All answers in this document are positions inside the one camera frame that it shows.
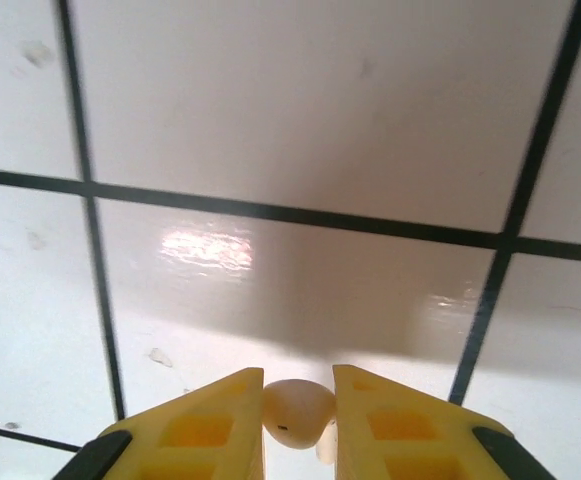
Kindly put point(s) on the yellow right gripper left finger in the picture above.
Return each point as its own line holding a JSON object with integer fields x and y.
{"x": 200, "y": 430}

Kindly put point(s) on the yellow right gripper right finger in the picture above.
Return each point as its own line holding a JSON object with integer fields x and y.
{"x": 400, "y": 430}

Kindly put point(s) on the beige earbud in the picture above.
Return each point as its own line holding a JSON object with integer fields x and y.
{"x": 295, "y": 410}

